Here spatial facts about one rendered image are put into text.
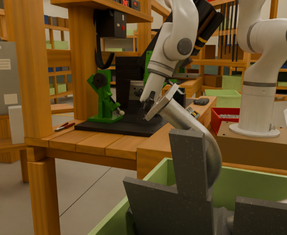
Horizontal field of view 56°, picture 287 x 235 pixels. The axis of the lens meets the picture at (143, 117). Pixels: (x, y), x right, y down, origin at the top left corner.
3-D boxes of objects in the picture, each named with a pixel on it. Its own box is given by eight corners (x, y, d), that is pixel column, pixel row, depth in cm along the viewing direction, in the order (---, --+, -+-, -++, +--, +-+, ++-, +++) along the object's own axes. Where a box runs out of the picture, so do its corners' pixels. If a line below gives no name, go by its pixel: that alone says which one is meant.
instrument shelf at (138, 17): (153, 22, 212) (153, 17, 211) (92, 0, 130) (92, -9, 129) (124, 23, 221) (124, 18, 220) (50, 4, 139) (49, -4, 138)
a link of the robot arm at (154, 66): (148, 62, 92) (145, 71, 92) (150, 59, 83) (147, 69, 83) (171, 71, 93) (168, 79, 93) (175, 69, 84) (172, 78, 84)
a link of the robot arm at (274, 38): (259, 83, 113) (266, 23, 108) (299, 88, 96) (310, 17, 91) (235, 83, 108) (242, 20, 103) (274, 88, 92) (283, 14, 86)
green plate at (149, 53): (165, 88, 167) (168, 54, 167) (161, 85, 159) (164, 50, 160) (147, 87, 171) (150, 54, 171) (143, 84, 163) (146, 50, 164)
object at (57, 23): (81, 97, 840) (77, 20, 791) (26, 113, 612) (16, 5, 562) (66, 96, 856) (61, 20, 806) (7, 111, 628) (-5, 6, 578)
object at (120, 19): (127, 38, 172) (127, 13, 169) (115, 37, 157) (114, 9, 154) (109, 38, 177) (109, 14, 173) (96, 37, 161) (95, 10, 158)
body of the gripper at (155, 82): (147, 69, 93) (136, 100, 94) (149, 66, 83) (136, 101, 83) (168, 76, 93) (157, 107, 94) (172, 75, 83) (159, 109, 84)
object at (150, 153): (215, 113, 239) (216, 96, 236) (171, 189, 102) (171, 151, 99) (199, 112, 244) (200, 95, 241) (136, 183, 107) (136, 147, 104)
